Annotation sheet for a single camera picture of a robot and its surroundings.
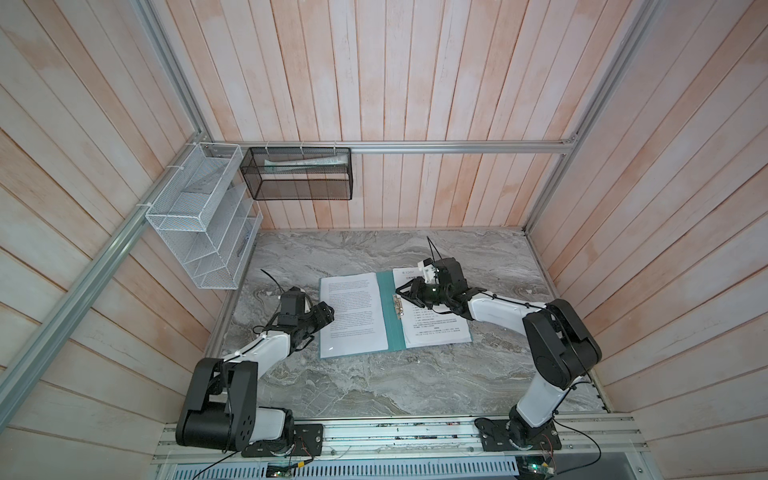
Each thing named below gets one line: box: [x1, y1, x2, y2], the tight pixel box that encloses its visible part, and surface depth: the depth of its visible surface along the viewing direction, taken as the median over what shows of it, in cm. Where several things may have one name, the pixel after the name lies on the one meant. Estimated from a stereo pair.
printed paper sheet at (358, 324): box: [320, 272, 389, 359], surface depth 98 cm
